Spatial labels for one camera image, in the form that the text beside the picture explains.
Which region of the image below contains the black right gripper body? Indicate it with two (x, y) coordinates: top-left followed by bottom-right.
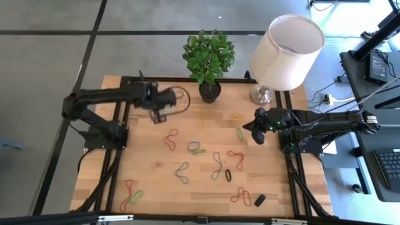
(254, 106), (294, 134)

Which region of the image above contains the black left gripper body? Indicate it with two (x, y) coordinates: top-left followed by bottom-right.
(133, 79), (178, 110)

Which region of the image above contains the yellow rubber band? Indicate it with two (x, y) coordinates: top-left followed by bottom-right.
(194, 106), (208, 131)
(230, 112), (245, 125)

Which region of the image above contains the red rubber band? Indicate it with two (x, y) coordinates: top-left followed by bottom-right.
(162, 128), (180, 152)
(227, 150), (245, 172)
(230, 187), (253, 208)
(119, 179), (135, 213)

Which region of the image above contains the blue rubber band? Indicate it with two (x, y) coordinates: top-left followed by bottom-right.
(211, 151), (224, 181)
(174, 161), (190, 185)
(187, 141), (202, 153)

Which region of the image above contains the small black block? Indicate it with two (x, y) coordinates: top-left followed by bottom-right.
(254, 193), (267, 208)

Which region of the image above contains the white yellow power plug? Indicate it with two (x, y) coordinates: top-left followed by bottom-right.
(323, 94), (340, 106)

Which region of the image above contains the white paper sheet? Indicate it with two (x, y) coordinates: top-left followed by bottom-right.
(321, 141), (339, 156)

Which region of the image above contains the white shade table lamp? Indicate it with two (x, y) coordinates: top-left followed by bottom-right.
(249, 14), (326, 106)

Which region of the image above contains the green potted plant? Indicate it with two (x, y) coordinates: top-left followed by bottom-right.
(182, 28), (236, 104)

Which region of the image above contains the black desk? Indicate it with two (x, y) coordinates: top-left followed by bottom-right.
(354, 126), (400, 203)
(339, 49), (400, 128)

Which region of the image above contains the black electronics box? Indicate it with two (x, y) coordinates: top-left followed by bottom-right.
(364, 51), (391, 86)

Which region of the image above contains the black keyboard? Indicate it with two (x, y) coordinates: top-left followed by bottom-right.
(374, 147), (400, 192)

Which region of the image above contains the black diagonal beam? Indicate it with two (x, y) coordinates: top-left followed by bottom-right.
(350, 11), (400, 62)

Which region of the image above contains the person's foot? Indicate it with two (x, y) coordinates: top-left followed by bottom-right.
(361, 28), (387, 41)

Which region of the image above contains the grey floor object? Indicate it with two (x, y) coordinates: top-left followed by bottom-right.
(0, 137), (25, 151)

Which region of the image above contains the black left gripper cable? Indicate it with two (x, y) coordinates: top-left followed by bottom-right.
(167, 85), (191, 116)

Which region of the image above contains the white cable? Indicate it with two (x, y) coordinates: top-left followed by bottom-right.
(336, 74), (400, 109)

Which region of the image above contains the black floor cable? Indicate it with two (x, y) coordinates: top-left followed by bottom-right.
(307, 0), (340, 13)

